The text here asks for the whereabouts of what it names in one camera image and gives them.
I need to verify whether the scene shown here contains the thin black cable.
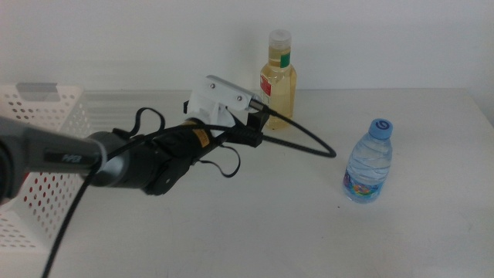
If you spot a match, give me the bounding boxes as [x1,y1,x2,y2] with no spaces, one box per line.
[111,107,242,179]

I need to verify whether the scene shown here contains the white perforated plastic basket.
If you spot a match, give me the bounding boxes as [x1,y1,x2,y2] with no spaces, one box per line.
[0,82,96,250]

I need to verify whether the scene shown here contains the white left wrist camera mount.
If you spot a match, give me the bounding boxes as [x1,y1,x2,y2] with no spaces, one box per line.
[184,74,264,137]

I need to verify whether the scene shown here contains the yellow tea bottle clear cap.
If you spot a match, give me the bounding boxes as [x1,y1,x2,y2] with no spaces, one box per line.
[259,29,298,131]

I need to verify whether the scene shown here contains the small water bottle blue cap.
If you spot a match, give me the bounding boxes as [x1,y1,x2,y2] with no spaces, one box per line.
[342,117,394,205]

